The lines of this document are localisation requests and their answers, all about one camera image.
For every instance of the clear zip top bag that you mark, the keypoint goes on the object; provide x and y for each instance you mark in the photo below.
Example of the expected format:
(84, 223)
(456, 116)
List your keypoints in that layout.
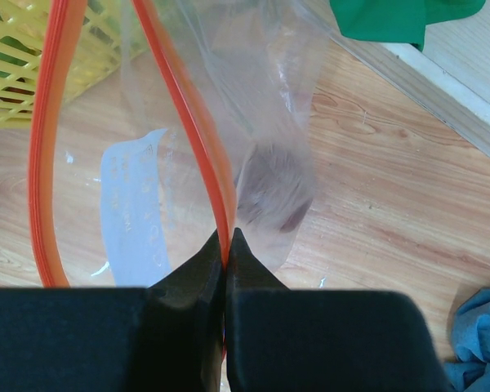
(129, 179)

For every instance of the dark red apple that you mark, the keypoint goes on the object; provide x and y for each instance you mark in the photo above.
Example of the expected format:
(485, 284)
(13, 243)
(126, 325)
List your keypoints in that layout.
(275, 186)

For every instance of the blue cloth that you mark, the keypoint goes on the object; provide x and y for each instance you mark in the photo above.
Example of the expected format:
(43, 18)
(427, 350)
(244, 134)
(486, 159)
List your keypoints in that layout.
(470, 340)

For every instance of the yellow plastic basket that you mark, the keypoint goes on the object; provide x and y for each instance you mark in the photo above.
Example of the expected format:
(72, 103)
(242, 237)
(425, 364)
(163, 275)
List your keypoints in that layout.
(107, 32)

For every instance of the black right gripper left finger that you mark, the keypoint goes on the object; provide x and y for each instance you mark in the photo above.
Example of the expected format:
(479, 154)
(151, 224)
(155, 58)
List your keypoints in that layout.
(168, 337)

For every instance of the green shirt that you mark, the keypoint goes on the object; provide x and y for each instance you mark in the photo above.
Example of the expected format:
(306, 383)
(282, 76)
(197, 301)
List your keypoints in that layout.
(397, 21)

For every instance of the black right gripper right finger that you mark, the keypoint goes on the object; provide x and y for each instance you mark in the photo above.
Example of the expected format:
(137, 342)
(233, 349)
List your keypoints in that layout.
(283, 339)

